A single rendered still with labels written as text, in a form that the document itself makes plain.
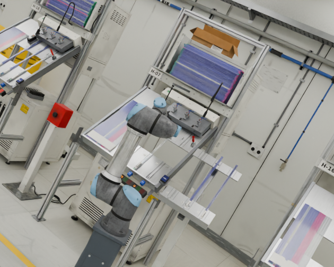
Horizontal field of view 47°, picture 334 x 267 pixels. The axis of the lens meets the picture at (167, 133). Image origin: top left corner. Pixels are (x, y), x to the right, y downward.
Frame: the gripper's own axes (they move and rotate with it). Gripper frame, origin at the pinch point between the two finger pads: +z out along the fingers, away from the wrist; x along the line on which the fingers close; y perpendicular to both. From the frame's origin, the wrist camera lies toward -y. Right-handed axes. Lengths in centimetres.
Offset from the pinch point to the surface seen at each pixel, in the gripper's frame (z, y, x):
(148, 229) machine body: 51, -46, -19
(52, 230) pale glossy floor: 46, -90, 35
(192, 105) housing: 11.0, 39.2, 3.4
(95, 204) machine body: 57, -54, 29
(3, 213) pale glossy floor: 27, -103, 62
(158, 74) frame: 9, 47, 42
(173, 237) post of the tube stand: 27, -46, -43
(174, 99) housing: 10.2, 35.7, 17.2
